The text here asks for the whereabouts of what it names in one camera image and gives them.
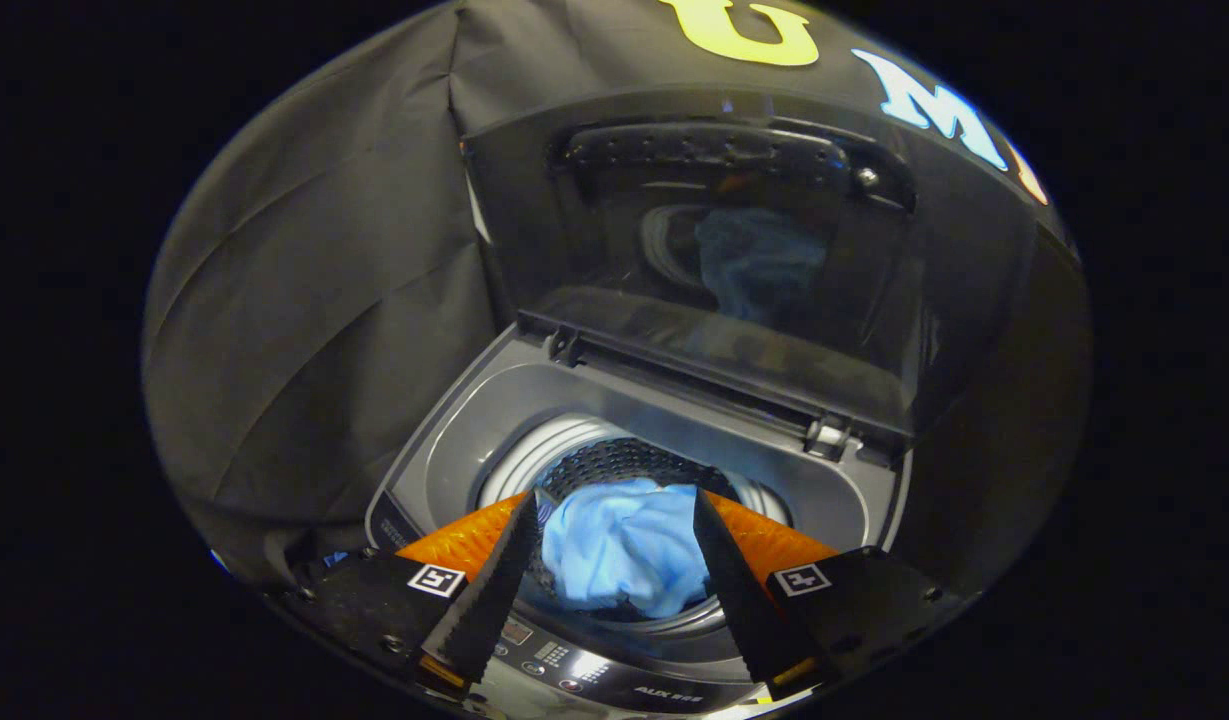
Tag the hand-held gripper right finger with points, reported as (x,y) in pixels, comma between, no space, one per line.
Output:
(739,590)

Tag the light blue polo shirt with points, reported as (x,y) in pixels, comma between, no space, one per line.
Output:
(624,545)

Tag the black backdrop cloth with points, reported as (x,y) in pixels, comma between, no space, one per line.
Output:
(324,280)

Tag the grey top-load washing machine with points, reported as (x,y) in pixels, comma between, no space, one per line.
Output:
(474,420)

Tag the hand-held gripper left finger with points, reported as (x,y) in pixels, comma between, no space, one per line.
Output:
(494,590)

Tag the dark washing machine lid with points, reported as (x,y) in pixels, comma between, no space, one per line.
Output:
(594,250)

